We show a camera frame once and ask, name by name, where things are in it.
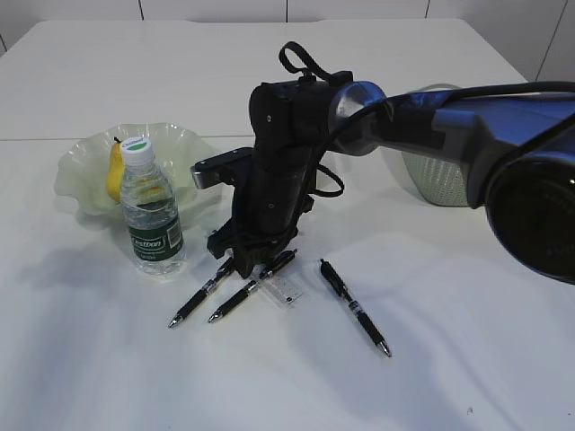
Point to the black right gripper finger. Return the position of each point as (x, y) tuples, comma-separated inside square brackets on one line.
[(247, 257), (221, 241)]

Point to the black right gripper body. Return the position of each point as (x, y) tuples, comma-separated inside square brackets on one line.
[(290, 121)]

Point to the black gel pen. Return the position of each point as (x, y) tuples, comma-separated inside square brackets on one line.
[(341, 290), (279, 262), (196, 300)]

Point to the clear plastic ruler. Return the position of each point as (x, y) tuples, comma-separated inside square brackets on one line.
[(282, 291)]

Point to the clear water bottle green label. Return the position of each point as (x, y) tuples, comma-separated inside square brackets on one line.
[(150, 209)]

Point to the yellow pear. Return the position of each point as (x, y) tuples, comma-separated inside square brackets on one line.
[(115, 172)]

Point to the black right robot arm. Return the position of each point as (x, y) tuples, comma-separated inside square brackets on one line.
[(513, 144)]

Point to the light green wavy glass plate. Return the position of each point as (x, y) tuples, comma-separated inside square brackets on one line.
[(82, 170)]

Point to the sage green woven plastic basket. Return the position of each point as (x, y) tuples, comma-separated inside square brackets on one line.
[(440, 183)]

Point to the black wrist camera on gripper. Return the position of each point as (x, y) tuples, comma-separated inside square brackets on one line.
[(231, 168)]

